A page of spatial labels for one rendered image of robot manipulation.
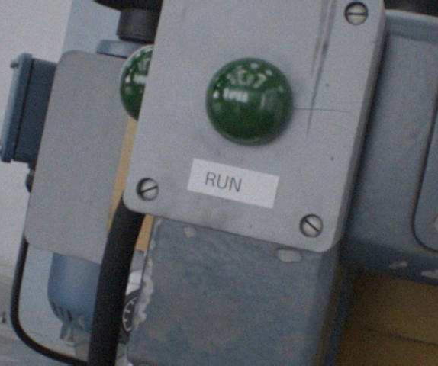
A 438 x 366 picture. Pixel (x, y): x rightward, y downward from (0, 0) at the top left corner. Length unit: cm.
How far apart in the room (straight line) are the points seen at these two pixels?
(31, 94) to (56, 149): 5
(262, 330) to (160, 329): 4
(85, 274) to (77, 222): 5
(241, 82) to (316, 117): 3
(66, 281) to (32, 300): 465
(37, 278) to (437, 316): 491
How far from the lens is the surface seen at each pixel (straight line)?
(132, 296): 61
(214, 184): 35
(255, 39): 35
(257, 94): 34
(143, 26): 87
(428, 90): 40
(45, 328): 552
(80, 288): 86
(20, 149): 85
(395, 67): 40
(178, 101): 36
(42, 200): 84
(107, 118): 82
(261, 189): 35
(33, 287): 552
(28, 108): 85
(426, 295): 64
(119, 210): 42
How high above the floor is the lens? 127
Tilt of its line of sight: 3 degrees down
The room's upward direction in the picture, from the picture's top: 12 degrees clockwise
